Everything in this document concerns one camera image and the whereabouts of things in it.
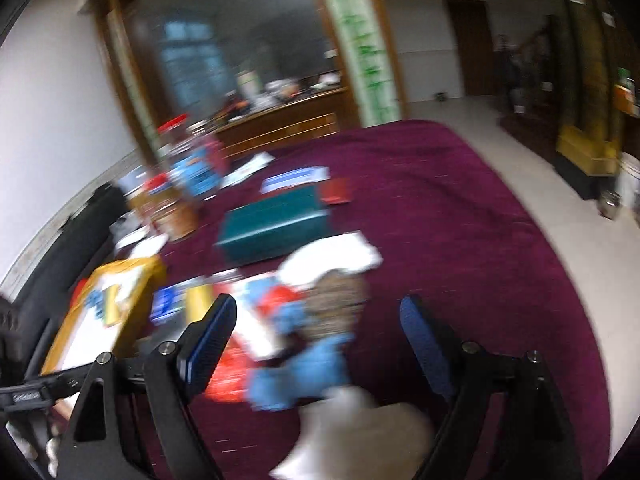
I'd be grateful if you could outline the wooden counter cabinet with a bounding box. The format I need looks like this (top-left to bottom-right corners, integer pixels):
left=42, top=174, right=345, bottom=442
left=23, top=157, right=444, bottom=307
left=200, top=87, right=361, bottom=161

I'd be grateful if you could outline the blue white packet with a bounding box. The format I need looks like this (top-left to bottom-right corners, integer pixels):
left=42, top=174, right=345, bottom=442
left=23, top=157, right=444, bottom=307
left=260, top=166, right=332, bottom=195

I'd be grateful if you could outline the maroon tablecloth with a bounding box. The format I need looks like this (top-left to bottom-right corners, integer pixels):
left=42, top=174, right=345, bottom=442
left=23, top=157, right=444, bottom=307
left=115, top=120, right=613, bottom=480

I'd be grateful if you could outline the yellow white package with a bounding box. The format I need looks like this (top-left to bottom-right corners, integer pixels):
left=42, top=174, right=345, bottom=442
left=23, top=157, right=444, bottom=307
left=40, top=256, right=168, bottom=376

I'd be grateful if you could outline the black sofa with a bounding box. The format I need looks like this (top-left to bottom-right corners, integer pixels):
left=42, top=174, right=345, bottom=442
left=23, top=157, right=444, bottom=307
left=0, top=182, right=131, bottom=376

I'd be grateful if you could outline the white paper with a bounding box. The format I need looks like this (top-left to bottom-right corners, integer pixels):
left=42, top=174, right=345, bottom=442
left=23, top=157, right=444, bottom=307
left=115, top=232, right=171, bottom=261
left=220, top=152, right=276, bottom=188

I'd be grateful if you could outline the brown knit sock bundle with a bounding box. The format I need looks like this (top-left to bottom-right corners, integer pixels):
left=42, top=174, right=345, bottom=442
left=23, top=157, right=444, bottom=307
left=300, top=270, right=368, bottom=346

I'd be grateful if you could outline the brown wooden door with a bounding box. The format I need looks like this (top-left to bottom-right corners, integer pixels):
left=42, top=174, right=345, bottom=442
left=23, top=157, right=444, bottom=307
left=445, top=0, right=496, bottom=97

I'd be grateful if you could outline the white folded cloth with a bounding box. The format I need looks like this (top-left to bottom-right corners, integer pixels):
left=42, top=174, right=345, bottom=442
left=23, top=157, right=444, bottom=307
left=277, top=232, right=383, bottom=291

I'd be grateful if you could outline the teal tissue box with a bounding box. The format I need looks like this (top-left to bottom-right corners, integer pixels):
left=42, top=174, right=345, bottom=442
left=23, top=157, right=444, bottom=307
left=215, top=185, right=331, bottom=266

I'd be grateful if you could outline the red white packet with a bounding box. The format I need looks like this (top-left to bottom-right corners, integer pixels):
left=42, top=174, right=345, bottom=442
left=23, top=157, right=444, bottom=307
left=202, top=272, right=306, bottom=403

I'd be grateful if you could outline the gold black furniture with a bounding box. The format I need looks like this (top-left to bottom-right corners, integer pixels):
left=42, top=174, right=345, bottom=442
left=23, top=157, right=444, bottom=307
left=530, top=0, right=640, bottom=201

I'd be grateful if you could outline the wood framed glass partition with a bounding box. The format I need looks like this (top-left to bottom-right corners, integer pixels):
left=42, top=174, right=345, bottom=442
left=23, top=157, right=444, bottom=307
left=92, top=0, right=361, bottom=161

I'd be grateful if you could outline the brown label clear jar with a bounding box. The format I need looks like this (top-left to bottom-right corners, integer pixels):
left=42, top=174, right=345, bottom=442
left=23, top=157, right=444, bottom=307
left=130, top=175, right=198, bottom=243

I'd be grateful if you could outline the bamboo painted panel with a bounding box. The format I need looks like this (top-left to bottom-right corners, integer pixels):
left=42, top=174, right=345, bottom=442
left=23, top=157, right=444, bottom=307
left=307, top=0, right=406, bottom=128

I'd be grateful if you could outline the red lid clear jar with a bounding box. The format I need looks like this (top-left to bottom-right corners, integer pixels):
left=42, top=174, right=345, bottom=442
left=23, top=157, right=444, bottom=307
left=156, top=115, right=193, bottom=161

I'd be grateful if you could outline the beige cloth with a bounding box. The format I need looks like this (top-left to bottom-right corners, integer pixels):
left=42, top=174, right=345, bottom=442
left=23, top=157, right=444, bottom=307
left=270, top=385, right=436, bottom=480

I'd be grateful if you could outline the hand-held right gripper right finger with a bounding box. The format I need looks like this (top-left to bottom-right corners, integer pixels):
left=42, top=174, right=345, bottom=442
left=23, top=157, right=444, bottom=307
left=399, top=294, right=583, bottom=480

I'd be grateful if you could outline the blue yellow small packet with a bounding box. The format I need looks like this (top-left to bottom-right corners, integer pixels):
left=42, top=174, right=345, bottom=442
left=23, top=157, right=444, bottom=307
left=150, top=282, right=216, bottom=326

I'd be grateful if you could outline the metal pot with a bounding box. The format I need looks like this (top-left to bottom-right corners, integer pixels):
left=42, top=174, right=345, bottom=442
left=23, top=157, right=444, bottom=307
left=597, top=190, right=621, bottom=221

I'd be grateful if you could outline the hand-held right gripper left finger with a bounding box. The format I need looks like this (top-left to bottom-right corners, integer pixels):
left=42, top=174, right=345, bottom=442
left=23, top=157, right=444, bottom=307
left=57, top=294, right=238, bottom=480

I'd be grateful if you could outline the wooden staircase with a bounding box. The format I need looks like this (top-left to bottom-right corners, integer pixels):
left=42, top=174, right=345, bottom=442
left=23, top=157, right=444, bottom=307
left=500, top=15, right=566, bottom=161

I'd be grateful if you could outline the blue label clear jar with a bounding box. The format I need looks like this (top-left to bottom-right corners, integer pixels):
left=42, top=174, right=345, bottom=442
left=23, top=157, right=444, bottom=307
left=167, top=145, right=223, bottom=198

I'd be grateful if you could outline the blue soft cloth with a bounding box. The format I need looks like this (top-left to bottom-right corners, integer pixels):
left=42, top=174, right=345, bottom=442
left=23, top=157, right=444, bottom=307
left=247, top=300, right=353, bottom=413

